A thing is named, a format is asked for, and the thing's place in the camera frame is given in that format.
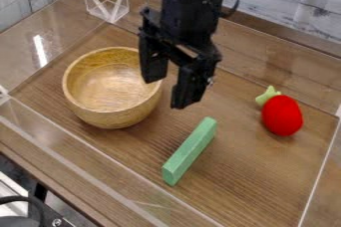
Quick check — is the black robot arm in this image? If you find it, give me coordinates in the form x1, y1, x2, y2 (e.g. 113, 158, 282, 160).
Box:
139, 0, 222, 110

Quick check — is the green rectangular block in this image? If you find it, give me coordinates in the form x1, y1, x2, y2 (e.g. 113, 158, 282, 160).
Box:
162, 117, 216, 186

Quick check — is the clear acrylic tray wall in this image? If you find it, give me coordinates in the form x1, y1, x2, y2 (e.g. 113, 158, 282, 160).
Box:
0, 86, 223, 227

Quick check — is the red plush strawberry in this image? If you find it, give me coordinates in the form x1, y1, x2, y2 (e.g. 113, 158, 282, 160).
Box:
254, 86, 303, 136

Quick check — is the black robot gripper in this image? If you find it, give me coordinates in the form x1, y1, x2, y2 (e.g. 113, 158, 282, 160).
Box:
139, 0, 222, 110

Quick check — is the brown wooden bowl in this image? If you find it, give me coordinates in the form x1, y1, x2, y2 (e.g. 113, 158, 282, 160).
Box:
61, 47, 163, 129

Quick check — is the clear acrylic corner bracket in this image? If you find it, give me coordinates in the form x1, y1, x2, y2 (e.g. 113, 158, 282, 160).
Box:
84, 0, 129, 24

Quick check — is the black cable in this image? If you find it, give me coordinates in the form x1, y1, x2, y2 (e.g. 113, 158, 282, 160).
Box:
0, 196, 45, 227

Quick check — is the black table frame leg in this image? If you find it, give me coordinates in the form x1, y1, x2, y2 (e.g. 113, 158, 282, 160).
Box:
28, 182, 76, 227

